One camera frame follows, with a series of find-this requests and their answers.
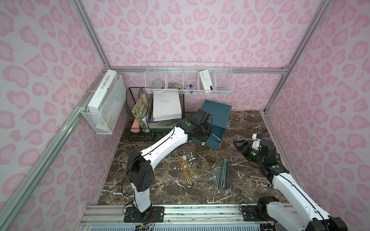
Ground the yellow pencil bundle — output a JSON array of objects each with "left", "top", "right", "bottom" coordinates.
[{"left": 165, "top": 154, "right": 199, "bottom": 185}]

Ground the green pencil bundle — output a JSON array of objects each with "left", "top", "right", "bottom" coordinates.
[{"left": 212, "top": 159, "right": 233, "bottom": 202}]

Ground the colorful picture book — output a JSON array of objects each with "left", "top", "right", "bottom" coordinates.
[{"left": 132, "top": 94, "right": 149, "bottom": 130}]

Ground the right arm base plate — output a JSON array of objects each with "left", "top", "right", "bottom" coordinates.
[{"left": 239, "top": 205, "right": 268, "bottom": 222}]

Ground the white small box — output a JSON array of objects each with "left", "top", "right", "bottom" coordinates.
[{"left": 199, "top": 69, "right": 214, "bottom": 93}]

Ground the white wire side basket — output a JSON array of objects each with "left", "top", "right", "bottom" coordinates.
[{"left": 81, "top": 74, "right": 126, "bottom": 135}]

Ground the white wire wall basket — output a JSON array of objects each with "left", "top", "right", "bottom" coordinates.
[{"left": 144, "top": 61, "right": 234, "bottom": 95}]

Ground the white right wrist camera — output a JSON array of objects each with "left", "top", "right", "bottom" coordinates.
[{"left": 251, "top": 133, "right": 266, "bottom": 151}]

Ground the teal drawer cabinet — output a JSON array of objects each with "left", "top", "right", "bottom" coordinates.
[{"left": 201, "top": 100, "right": 232, "bottom": 129}]

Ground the green stool frame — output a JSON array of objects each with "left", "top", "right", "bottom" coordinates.
[{"left": 150, "top": 128, "right": 173, "bottom": 141}]

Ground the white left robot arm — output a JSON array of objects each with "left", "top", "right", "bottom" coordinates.
[{"left": 125, "top": 109, "right": 213, "bottom": 215}]

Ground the white book box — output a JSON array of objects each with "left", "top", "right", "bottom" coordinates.
[{"left": 87, "top": 69, "right": 118, "bottom": 113}]

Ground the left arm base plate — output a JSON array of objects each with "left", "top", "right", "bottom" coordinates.
[{"left": 123, "top": 206, "right": 165, "bottom": 223}]

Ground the black wire file rack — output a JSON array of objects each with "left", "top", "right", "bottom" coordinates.
[{"left": 124, "top": 87, "right": 185, "bottom": 141}]

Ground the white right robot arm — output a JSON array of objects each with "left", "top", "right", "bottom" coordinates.
[{"left": 233, "top": 137, "right": 348, "bottom": 231}]

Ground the white paper stack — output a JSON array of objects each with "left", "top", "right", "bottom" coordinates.
[{"left": 153, "top": 93, "right": 182, "bottom": 122}]

